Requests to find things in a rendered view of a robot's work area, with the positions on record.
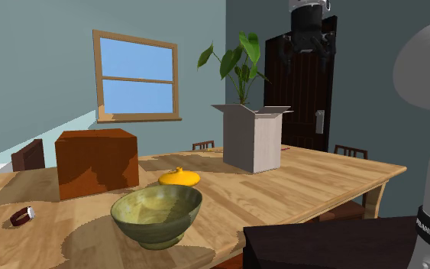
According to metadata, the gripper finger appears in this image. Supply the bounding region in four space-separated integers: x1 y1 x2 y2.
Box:
278 33 296 74
313 31 338 74

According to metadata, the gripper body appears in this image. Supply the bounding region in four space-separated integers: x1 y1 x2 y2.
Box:
290 4 325 53

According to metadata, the green leafy plant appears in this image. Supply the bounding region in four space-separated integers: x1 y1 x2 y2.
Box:
196 31 270 106

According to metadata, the dark brown door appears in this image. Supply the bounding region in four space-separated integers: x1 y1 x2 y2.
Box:
263 15 338 153

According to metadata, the open grey cardboard box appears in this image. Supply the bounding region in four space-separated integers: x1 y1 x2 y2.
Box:
211 103 294 174

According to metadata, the dark wooden chair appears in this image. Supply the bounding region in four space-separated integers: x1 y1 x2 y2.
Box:
192 140 215 151
311 144 382 224
11 138 47 173

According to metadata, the wooden dining table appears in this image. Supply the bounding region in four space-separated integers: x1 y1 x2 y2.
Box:
0 144 409 269

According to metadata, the wooden framed window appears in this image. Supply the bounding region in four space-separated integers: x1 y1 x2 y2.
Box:
92 29 183 125

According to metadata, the yellow flat gourd-shaped lid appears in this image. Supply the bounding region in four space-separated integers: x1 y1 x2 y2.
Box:
157 167 202 187

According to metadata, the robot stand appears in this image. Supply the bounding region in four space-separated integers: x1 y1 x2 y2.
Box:
241 216 419 269

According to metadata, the green ceramic bowl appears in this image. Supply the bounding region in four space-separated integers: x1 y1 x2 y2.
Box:
110 184 204 251

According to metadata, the brown closed box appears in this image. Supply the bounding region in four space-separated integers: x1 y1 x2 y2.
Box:
54 128 141 201

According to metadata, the brown strap wristwatch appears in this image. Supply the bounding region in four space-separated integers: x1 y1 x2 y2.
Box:
9 206 37 228

